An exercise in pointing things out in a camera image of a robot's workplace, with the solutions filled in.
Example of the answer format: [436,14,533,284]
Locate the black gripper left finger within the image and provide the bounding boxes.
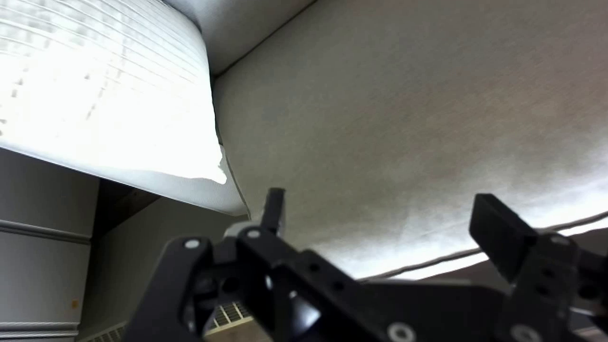
[121,187,406,342]

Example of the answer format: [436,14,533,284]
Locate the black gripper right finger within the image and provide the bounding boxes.
[469,193,608,342]

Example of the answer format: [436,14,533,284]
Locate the small cream pillow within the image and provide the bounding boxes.
[0,0,227,187]

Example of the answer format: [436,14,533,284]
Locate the radiator vent grille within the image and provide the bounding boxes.
[81,301,258,342]

